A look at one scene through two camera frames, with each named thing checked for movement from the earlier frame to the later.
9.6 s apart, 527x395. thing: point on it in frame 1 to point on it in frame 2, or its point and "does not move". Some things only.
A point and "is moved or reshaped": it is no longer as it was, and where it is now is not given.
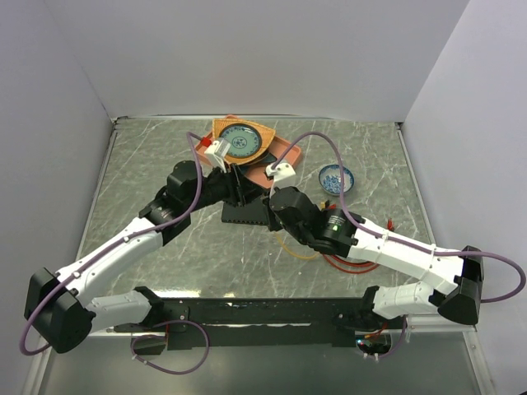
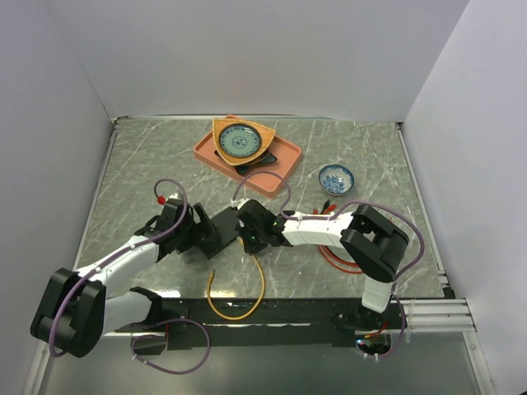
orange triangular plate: (267, 135) does not move
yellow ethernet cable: (293, 254) to (208, 289)
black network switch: (255, 212) is moved or reshaped
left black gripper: (240, 191) to (202, 230)
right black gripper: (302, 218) to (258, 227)
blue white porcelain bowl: (329, 178) does not move
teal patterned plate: (245, 141) does not move
